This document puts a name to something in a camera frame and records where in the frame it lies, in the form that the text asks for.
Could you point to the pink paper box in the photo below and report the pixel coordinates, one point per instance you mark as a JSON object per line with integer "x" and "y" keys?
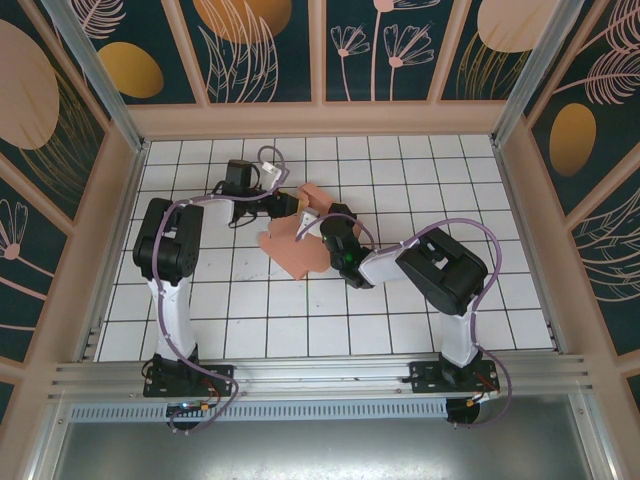
{"x": 295, "y": 250}

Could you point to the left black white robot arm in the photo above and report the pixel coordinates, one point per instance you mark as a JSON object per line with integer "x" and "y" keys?
{"x": 170, "y": 250}

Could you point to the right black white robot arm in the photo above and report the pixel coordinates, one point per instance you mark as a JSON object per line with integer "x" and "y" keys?
{"x": 445, "y": 270}

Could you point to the yellow connector plug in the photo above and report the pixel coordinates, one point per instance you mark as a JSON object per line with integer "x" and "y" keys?
{"x": 472, "y": 401}

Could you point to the steel sheet panel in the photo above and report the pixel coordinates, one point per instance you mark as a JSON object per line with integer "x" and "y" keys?
{"x": 320, "y": 450}

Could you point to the small green circuit board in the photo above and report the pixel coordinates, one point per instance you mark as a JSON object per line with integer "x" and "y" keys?
{"x": 190, "y": 407}

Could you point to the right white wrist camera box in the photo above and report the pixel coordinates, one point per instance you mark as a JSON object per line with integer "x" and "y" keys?
{"x": 309, "y": 220}

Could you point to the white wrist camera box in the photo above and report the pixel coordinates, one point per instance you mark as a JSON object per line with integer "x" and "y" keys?
{"x": 309, "y": 220}
{"x": 271, "y": 169}

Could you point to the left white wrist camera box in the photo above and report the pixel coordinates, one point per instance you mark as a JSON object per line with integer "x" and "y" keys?
{"x": 271, "y": 169}

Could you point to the aluminium mounting rail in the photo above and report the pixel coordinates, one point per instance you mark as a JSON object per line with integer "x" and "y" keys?
{"x": 320, "y": 372}

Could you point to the aluminium frame post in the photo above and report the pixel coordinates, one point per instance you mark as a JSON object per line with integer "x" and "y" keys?
{"x": 105, "y": 85}
{"x": 530, "y": 75}

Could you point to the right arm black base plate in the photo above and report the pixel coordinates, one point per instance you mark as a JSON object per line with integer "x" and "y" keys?
{"x": 425, "y": 377}

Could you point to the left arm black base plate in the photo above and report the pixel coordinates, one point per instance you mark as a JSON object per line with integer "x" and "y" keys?
{"x": 220, "y": 380}

